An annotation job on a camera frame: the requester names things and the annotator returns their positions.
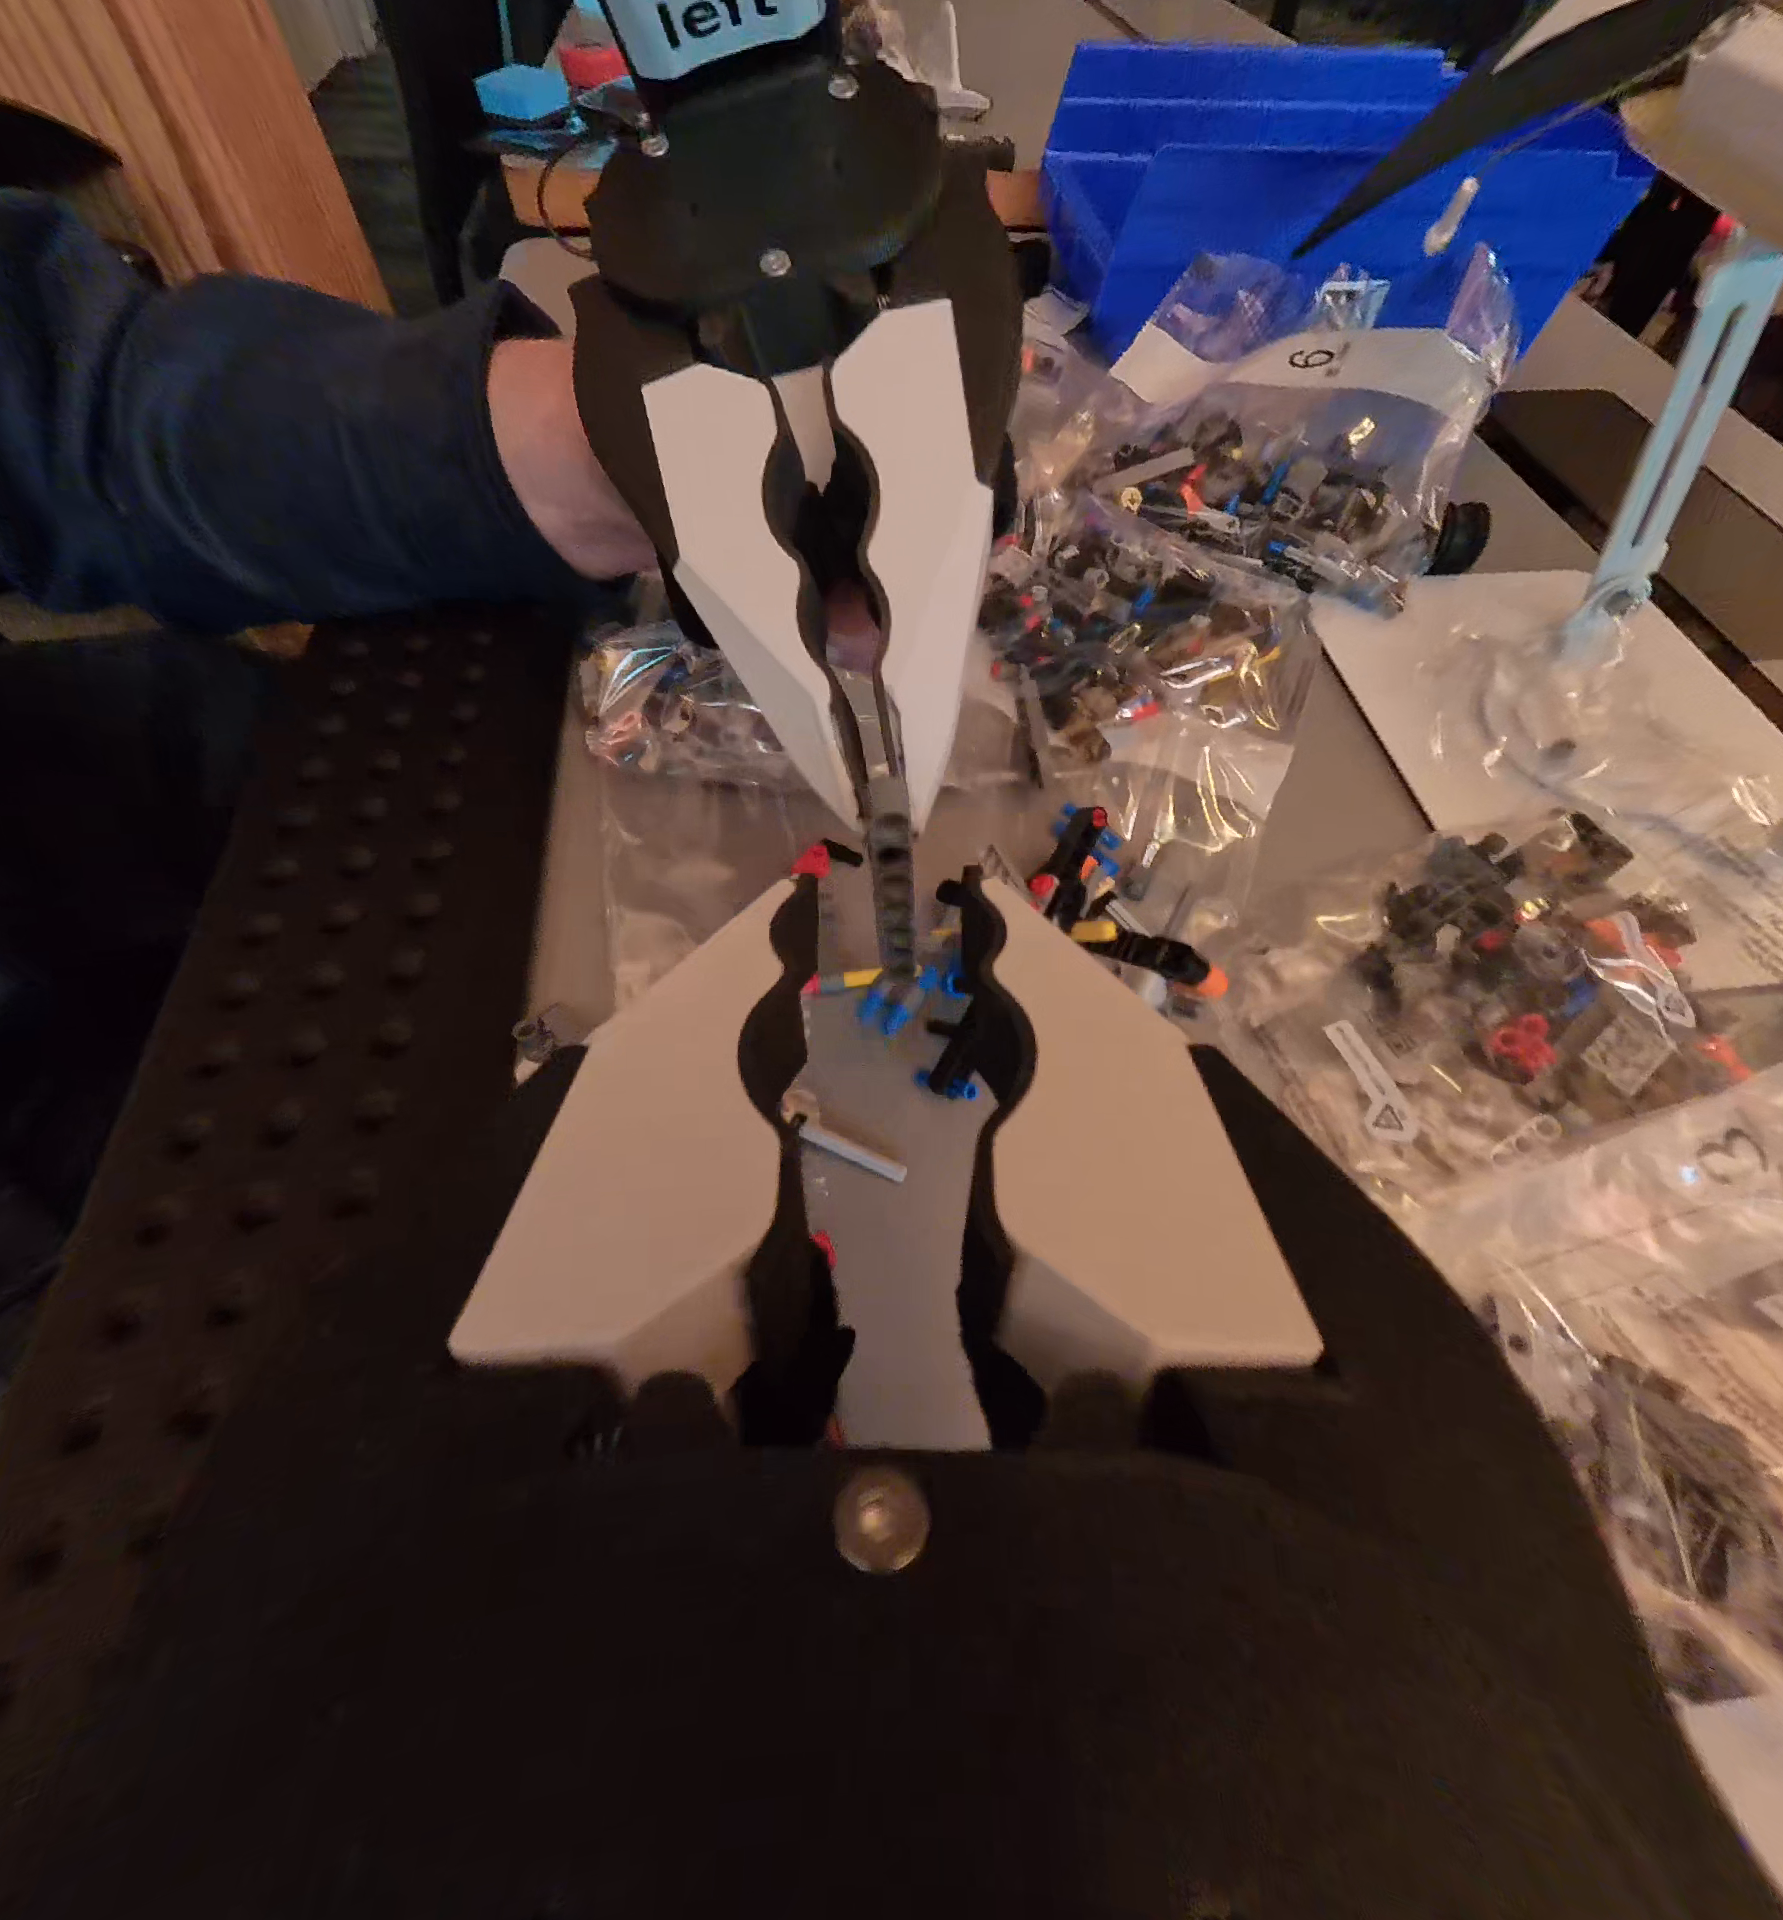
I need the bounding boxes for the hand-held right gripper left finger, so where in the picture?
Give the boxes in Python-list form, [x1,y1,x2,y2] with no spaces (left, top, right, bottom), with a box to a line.
[449,876,859,1447]

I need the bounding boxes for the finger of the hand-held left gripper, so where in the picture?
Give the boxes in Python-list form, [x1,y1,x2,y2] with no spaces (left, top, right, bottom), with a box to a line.
[829,298,999,830]
[640,367,870,830]

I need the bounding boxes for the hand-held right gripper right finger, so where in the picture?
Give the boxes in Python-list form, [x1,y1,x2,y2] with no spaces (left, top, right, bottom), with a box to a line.
[955,863,1325,1447]

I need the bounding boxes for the grey lego axle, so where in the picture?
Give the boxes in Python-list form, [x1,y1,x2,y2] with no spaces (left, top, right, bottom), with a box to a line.
[783,1099,909,1183]

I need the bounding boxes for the black orange lego assembly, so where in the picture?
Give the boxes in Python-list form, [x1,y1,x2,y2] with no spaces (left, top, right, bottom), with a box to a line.
[1029,807,1231,1010]

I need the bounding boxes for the dark grey holed lego beam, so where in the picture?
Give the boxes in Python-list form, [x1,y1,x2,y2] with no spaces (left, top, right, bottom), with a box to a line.
[865,676,928,969]

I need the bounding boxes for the person's left forearm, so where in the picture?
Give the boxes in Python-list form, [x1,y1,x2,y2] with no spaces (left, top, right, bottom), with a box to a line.
[0,172,604,632]

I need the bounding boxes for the black blue lego pins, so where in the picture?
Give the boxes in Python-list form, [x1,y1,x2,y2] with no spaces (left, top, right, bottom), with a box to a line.
[919,863,991,1099]

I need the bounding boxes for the full clear lego parts bag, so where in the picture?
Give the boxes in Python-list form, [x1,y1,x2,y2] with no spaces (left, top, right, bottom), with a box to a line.
[1113,247,1526,614]

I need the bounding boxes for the large clear lego parts bag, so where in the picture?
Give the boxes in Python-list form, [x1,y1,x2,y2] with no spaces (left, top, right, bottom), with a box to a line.
[1415,1041,1783,1712]

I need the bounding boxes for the person's left hand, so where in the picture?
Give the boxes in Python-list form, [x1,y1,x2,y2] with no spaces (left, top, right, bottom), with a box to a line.
[489,334,667,584]

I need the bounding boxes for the small bag red blue parts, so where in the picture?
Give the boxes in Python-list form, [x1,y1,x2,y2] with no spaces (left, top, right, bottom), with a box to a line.
[573,614,821,792]

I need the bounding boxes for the black office chair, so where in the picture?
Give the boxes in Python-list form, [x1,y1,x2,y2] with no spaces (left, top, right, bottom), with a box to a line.
[379,0,604,308]

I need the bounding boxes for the clear bag black orange parts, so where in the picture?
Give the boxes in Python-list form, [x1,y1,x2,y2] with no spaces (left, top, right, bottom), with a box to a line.
[1231,809,1783,1195]

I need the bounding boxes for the blue plastic bin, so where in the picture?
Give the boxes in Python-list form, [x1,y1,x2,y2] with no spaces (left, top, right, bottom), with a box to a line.
[1046,39,1658,367]

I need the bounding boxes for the black perforated panel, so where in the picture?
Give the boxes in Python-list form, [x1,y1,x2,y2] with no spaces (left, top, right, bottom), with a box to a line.
[0,614,604,1920]

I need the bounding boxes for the clear bag over white base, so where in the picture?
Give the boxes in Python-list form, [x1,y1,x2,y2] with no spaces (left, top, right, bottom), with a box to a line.
[1432,593,1783,876]

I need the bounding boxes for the grey cable white plug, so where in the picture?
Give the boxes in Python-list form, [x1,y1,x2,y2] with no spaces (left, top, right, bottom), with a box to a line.
[1422,90,1658,256]

